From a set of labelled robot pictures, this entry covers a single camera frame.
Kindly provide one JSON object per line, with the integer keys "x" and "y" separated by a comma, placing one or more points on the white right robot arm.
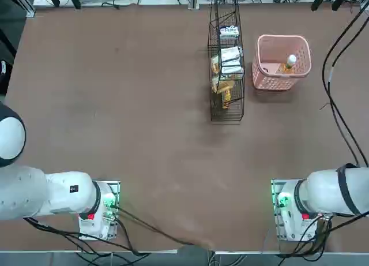
{"x": 325, "y": 191}

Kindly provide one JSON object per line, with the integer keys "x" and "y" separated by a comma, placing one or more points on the white tissue packet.
{"x": 232, "y": 70}
{"x": 230, "y": 56}

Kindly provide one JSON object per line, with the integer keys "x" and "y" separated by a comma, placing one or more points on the pink plastic basket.
{"x": 268, "y": 81}

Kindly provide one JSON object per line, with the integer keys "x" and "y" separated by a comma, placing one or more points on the blue white snack packet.
{"x": 229, "y": 31}

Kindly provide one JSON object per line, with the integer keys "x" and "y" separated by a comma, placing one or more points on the yellow red biscuit box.
{"x": 226, "y": 100}

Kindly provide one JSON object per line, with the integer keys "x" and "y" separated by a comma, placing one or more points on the aluminium rail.
{"x": 27, "y": 9}

